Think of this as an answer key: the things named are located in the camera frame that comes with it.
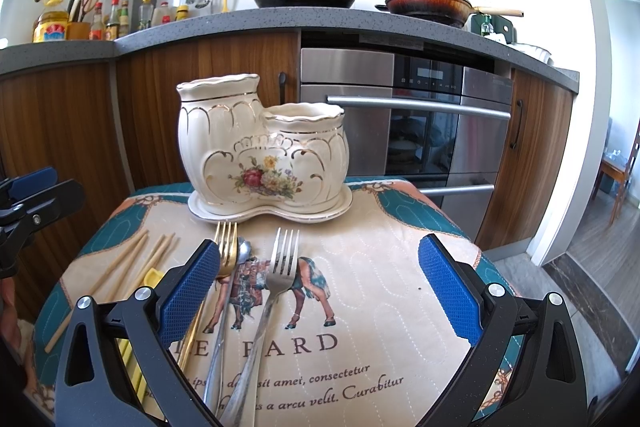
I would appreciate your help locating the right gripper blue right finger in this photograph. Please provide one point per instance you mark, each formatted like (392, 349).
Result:
(547, 384)

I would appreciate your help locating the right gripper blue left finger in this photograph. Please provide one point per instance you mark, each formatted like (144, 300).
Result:
(93, 387)

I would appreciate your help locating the wooden chopstick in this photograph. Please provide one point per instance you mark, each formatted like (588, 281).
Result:
(123, 271)
(133, 244)
(157, 250)
(167, 244)

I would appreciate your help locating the gold fork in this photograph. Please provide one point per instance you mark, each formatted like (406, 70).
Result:
(226, 238)

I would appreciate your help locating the silver spoon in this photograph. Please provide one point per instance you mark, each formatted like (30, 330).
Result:
(213, 387)

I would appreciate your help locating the silver fork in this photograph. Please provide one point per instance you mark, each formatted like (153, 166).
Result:
(279, 278)

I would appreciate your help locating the yellow oil jar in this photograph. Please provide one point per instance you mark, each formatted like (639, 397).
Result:
(52, 23)

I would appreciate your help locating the wooden utensil cup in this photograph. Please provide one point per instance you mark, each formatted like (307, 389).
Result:
(78, 31)

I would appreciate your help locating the red-cap sauce bottle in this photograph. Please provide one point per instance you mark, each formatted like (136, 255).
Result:
(97, 29)

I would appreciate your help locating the printed quilted table mat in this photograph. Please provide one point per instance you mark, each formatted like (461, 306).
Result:
(359, 340)

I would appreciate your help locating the dark soy sauce bottle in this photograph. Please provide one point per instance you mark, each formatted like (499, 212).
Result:
(112, 25)

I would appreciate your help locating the wooden chair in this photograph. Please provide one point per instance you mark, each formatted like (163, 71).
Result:
(620, 172)

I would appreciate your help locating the clear oil bottle yellow cap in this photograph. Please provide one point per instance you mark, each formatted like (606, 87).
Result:
(145, 14)

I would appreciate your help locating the cream ceramic holder saucer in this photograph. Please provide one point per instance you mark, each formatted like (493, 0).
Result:
(343, 204)

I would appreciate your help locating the stainless steel built-in oven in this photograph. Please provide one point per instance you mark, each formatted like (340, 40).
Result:
(438, 125)

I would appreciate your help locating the yellow mustard bottle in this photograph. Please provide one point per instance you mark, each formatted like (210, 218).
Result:
(182, 12)

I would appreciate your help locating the cream ceramic utensil holder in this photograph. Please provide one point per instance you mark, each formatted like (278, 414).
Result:
(239, 154)

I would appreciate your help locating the red-brown frying pan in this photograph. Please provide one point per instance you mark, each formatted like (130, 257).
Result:
(453, 13)

